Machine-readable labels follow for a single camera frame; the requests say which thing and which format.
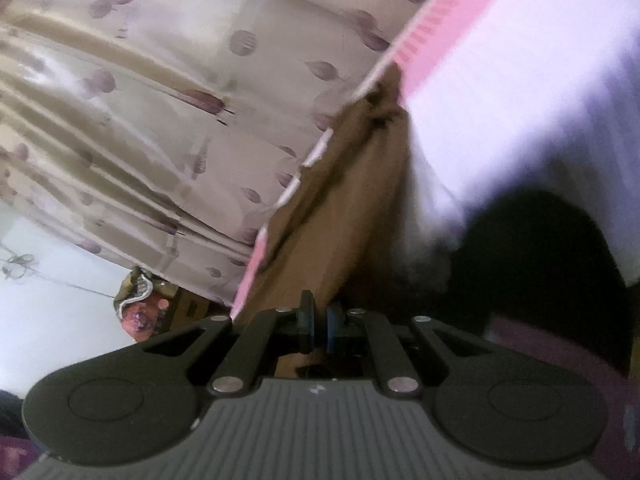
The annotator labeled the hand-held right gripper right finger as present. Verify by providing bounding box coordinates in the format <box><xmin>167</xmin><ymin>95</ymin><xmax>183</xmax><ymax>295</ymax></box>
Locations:
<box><xmin>325</xmin><ymin>300</ymin><xmax>482</xmax><ymax>399</ymax></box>

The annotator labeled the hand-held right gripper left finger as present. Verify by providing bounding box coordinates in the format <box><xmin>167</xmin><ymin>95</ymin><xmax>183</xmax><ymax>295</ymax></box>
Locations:
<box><xmin>145</xmin><ymin>290</ymin><xmax>317</xmax><ymax>394</ymax></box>

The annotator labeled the brown shirt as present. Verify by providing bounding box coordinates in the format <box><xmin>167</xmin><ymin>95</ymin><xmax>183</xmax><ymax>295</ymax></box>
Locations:
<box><xmin>232</xmin><ymin>65</ymin><xmax>416</xmax><ymax>381</ymax></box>

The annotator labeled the cardboard box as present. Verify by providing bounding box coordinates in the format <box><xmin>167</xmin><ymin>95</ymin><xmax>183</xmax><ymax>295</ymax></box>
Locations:
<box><xmin>169</xmin><ymin>287</ymin><xmax>233</xmax><ymax>335</ymax></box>

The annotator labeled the fabric bag with white trim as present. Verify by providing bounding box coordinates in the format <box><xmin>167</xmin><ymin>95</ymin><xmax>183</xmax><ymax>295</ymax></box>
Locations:
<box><xmin>114</xmin><ymin>266</ymin><xmax>177</xmax><ymax>342</ymax></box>

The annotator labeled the beige leaf print curtain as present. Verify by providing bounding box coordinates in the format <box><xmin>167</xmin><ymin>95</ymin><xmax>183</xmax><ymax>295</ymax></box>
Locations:
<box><xmin>0</xmin><ymin>0</ymin><xmax>446</xmax><ymax>306</ymax></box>

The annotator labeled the pink and white blanket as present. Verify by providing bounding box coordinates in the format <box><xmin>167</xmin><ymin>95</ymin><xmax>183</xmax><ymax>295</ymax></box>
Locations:
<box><xmin>230</xmin><ymin>0</ymin><xmax>640</xmax><ymax>321</ymax></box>

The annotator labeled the thin wall wire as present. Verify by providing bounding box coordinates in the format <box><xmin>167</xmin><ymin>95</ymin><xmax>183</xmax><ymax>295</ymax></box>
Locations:
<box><xmin>0</xmin><ymin>252</ymin><xmax>118</xmax><ymax>301</ymax></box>

